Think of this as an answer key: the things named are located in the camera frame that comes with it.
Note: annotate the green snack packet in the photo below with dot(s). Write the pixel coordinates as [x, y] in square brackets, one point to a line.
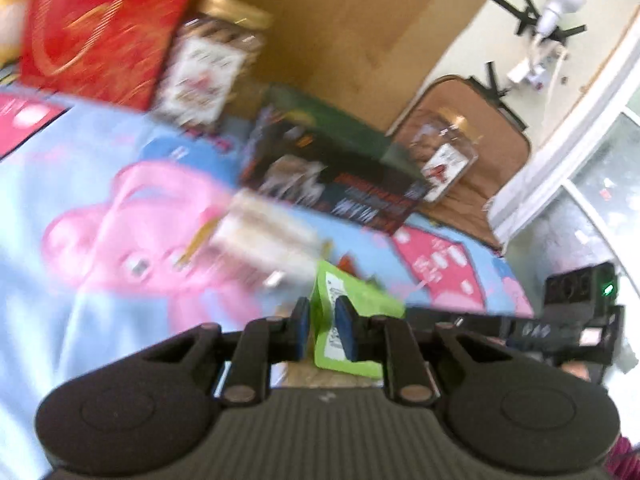
[372, 300]

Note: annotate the clear jar gold lid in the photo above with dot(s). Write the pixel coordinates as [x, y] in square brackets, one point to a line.
[445, 160]
[200, 75]

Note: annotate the red gift box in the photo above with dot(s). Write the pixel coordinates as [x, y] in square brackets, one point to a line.
[100, 35]

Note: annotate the clear nut packet yellow edge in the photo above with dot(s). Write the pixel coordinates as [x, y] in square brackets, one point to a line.
[265, 240]

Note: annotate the wooden board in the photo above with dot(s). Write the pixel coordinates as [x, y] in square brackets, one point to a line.
[350, 20]

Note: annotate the printed blanket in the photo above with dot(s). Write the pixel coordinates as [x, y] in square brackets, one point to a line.
[75, 170]

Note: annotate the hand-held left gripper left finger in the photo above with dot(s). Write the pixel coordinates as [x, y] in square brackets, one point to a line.
[300, 331]

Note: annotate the black tape strip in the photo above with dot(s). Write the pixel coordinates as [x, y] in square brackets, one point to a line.
[502, 105]
[567, 33]
[491, 80]
[512, 5]

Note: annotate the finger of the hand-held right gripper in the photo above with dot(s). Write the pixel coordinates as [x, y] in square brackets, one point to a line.
[450, 318]

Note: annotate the black snack box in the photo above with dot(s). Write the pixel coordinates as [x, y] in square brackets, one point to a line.
[350, 185]

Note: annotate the white window frame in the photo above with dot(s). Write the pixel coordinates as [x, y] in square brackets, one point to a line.
[550, 160]

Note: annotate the person's right forearm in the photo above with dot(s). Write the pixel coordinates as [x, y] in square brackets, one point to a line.
[626, 457]

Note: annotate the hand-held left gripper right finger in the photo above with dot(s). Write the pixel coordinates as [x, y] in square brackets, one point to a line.
[345, 334]

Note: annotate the white power strip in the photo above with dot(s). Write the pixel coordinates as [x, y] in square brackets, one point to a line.
[530, 70]

